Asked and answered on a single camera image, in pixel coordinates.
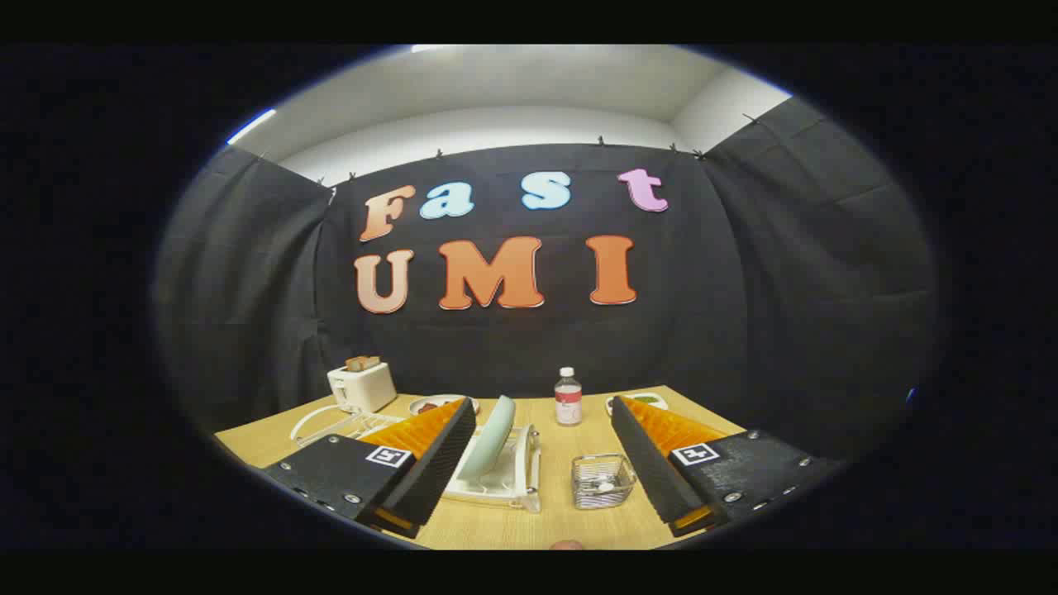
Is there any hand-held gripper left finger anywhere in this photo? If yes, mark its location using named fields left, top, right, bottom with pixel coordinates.
left=263, top=397, right=478, bottom=540

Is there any mint green plate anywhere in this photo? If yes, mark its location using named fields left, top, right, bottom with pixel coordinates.
left=457, top=395, right=517, bottom=484

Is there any black backdrop cloth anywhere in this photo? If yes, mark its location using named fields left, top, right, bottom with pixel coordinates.
left=153, top=98, right=939, bottom=464

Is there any white divided dish with beans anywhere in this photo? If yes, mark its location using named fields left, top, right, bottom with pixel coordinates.
left=605, top=393, right=669, bottom=417

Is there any clear bottle with red label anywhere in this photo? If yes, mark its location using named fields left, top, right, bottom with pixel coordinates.
left=554, top=367, right=584, bottom=427

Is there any beige round plate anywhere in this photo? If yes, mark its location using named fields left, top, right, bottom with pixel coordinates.
left=408, top=394, right=480, bottom=417

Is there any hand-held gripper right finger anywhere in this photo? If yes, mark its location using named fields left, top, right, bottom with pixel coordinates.
left=610, top=395, right=848, bottom=538

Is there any silver wire basket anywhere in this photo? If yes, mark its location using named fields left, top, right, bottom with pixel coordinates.
left=571, top=453, right=637, bottom=510

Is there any white wire dish rack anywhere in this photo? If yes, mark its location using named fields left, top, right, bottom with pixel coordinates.
left=289, top=403, right=542, bottom=513

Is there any white toaster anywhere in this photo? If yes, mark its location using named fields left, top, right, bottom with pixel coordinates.
left=327, top=361, right=398, bottom=414

